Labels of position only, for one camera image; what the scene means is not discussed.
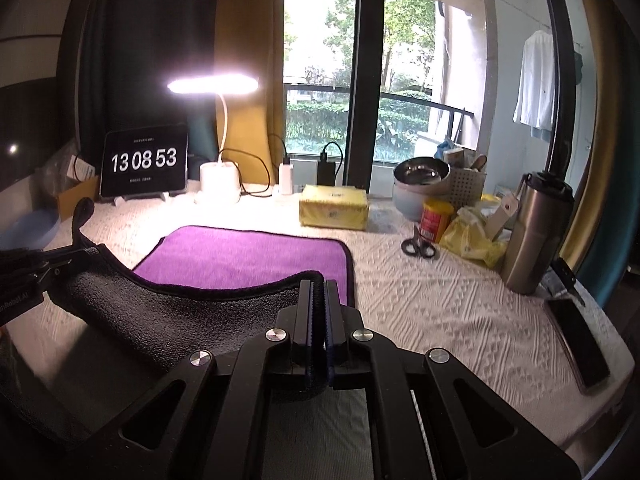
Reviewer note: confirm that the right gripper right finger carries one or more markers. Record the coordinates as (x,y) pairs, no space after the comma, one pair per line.
(429,416)

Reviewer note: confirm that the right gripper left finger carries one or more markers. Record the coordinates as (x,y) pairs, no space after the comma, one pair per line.
(207,418)

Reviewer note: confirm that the purple and grey towel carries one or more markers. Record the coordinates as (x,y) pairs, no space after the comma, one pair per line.
(198,288)

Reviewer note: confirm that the blue round cushion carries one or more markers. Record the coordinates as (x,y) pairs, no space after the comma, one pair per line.
(33,231)

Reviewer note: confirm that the brown cardboard box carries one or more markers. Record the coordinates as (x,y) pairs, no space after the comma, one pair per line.
(67,200)

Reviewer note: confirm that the black smartphone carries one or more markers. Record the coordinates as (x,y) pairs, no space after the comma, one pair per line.
(581,348)

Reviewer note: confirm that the white tablet stand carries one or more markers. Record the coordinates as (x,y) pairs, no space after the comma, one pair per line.
(121,199)

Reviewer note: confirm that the black tablet clock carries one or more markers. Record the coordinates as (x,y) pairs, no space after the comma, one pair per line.
(144,161)

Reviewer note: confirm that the black scissors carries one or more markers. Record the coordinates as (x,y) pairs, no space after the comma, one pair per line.
(418,246)

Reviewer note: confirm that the yellow plastic bag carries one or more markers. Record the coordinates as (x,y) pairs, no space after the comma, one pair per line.
(466,234)

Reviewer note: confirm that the stainless steel tumbler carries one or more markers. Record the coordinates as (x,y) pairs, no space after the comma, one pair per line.
(545,204)

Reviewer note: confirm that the white desk lamp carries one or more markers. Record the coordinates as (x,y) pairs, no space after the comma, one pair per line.
(208,128)

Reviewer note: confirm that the red and yellow can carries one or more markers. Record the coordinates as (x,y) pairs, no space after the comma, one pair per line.
(436,215)

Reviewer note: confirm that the wooden spatula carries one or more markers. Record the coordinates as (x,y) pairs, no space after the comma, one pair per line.
(507,209)

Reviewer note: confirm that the pale blue bowl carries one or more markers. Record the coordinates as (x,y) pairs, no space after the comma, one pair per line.
(410,202)

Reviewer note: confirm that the white perforated utensil basket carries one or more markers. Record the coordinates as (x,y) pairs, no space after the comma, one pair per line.
(466,187)

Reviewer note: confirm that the yellow tissue pack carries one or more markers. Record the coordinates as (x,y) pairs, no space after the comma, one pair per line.
(333,207)

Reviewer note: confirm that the white charger adapter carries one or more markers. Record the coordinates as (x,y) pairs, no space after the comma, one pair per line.
(286,186)

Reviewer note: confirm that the steel mixing bowl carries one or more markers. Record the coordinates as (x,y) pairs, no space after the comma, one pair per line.
(424,175)

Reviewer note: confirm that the black power bank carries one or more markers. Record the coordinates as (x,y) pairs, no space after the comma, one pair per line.
(326,172)

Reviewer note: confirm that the white hanging shirt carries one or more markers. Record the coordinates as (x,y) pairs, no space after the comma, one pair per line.
(536,89)

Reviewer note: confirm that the mustard yellow curtain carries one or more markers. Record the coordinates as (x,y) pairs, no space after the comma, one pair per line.
(249,38)

